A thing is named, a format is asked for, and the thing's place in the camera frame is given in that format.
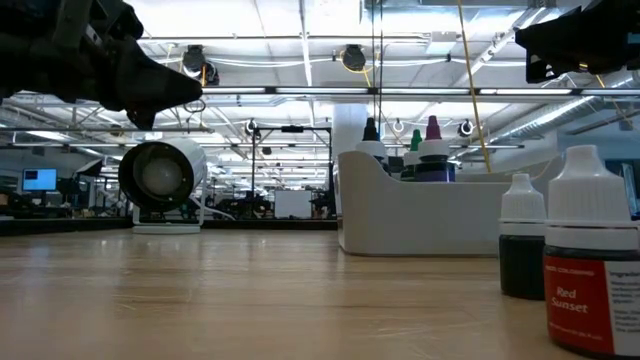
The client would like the large black-tipped colouring bottle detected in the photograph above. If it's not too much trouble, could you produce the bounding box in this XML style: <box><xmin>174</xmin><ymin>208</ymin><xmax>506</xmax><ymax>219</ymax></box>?
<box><xmin>354</xmin><ymin>117</ymin><xmax>389</xmax><ymax>174</ymax></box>

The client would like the grey plastic bin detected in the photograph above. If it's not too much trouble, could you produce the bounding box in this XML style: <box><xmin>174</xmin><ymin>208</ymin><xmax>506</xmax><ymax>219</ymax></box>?
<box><xmin>337</xmin><ymin>150</ymin><xmax>566</xmax><ymax>258</ymax></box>

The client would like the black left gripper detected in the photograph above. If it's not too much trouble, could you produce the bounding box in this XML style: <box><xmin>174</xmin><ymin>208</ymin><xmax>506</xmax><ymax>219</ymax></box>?
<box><xmin>54</xmin><ymin>0</ymin><xmax>205</xmax><ymax>132</ymax></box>

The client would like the black stand frame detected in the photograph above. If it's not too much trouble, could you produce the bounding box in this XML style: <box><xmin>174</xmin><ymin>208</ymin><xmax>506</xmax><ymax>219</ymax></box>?
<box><xmin>251</xmin><ymin>125</ymin><xmax>335</xmax><ymax>221</ymax></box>

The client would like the small red dropper bottle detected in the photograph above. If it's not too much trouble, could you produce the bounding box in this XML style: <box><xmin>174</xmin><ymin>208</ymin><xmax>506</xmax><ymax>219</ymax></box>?
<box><xmin>543</xmin><ymin>144</ymin><xmax>640</xmax><ymax>359</ymax></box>

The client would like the yellow hanging cable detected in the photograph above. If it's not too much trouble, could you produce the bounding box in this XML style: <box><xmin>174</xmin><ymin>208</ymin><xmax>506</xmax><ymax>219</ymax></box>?
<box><xmin>456</xmin><ymin>0</ymin><xmax>494</xmax><ymax>175</ymax></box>

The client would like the white board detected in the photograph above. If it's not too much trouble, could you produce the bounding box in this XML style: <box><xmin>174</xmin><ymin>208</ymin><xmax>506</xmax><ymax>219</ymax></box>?
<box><xmin>273</xmin><ymin>189</ymin><xmax>313</xmax><ymax>220</ymax></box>

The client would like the white square pillar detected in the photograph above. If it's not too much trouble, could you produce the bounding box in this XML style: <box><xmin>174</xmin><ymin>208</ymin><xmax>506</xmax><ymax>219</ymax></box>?
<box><xmin>331</xmin><ymin>103</ymin><xmax>370</xmax><ymax>166</ymax></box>

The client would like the white lamp cable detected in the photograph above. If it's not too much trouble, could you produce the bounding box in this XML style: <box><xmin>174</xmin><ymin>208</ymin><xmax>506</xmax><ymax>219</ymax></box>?
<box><xmin>189</xmin><ymin>195</ymin><xmax>237</xmax><ymax>222</ymax></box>

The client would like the large green-tipped colouring bottle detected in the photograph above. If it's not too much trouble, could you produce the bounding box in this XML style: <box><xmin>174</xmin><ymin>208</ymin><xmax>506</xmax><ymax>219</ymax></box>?
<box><xmin>402</xmin><ymin>128</ymin><xmax>424</xmax><ymax>182</ymax></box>

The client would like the long ceiling light bar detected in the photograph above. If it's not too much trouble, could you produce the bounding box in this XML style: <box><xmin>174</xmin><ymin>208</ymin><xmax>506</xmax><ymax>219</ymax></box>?
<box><xmin>199</xmin><ymin>84</ymin><xmax>640</xmax><ymax>99</ymax></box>

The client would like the black aluminium table frame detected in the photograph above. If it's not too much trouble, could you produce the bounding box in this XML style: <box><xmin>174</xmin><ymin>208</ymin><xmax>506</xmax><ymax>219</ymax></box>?
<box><xmin>0</xmin><ymin>215</ymin><xmax>340</xmax><ymax>237</ymax></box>

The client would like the small dark dropper bottle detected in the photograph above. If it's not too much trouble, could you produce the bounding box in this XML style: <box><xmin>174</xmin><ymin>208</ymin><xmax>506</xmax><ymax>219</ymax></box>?
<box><xmin>498</xmin><ymin>172</ymin><xmax>548</xmax><ymax>302</ymax></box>

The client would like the black ceiling cable reel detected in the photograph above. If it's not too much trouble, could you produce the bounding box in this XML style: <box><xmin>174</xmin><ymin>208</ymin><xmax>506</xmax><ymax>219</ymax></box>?
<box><xmin>180</xmin><ymin>44</ymin><xmax>221</xmax><ymax>87</ymax></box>
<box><xmin>341</xmin><ymin>43</ymin><xmax>368</xmax><ymax>72</ymax></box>

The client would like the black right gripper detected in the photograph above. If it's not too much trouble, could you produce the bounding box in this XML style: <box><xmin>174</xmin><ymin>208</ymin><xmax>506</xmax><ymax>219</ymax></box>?
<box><xmin>514</xmin><ymin>0</ymin><xmax>640</xmax><ymax>85</ymax></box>

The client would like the blue computer monitor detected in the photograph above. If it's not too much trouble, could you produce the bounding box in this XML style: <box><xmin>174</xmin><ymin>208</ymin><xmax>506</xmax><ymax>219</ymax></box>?
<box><xmin>21</xmin><ymin>167</ymin><xmax>59</xmax><ymax>193</ymax></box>

